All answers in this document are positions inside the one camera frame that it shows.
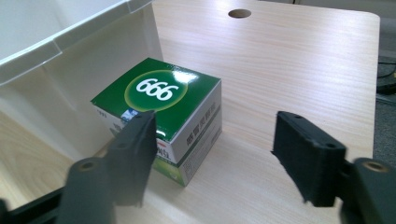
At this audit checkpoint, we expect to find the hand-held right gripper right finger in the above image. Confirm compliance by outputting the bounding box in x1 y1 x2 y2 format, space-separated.
271 111 396 224

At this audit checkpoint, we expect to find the white plastic bin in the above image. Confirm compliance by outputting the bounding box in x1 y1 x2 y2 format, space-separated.
0 0 164 162

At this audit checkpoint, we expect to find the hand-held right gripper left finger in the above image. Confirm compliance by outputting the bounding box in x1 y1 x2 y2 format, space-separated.
55 109 159 224

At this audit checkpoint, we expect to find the green and white medicine box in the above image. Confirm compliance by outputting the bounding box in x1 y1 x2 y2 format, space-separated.
91 57 223 188

